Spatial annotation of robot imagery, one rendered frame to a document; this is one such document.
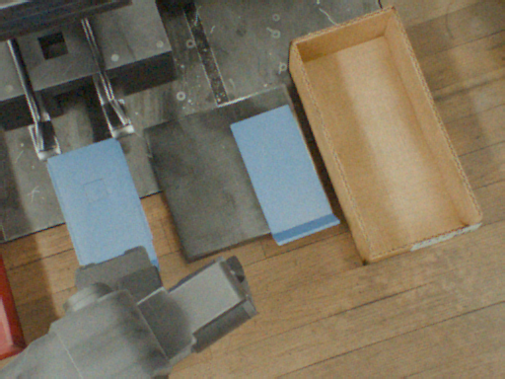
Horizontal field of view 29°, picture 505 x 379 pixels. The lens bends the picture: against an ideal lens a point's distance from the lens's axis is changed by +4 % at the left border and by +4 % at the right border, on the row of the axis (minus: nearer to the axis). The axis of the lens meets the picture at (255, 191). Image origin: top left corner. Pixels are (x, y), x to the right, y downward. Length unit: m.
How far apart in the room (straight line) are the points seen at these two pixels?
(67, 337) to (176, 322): 0.09
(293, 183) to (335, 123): 0.09
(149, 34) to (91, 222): 0.21
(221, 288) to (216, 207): 0.32
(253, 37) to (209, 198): 0.21
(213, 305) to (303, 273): 0.33
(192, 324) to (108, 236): 0.26
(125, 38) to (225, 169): 0.17
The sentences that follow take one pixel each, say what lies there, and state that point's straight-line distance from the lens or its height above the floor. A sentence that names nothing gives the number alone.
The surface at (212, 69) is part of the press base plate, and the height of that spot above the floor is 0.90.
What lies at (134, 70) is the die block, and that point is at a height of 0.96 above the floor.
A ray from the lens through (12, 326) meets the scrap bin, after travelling 1.03.
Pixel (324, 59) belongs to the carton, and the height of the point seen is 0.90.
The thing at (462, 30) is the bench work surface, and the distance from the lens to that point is 1.16.
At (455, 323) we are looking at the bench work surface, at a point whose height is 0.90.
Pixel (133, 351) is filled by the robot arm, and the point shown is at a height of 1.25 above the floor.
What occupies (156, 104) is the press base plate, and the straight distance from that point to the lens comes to 1.11.
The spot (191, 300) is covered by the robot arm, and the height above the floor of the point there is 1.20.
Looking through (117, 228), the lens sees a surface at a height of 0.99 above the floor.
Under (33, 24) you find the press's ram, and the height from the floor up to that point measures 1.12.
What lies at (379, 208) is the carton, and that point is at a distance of 1.07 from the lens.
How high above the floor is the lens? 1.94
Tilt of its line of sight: 75 degrees down
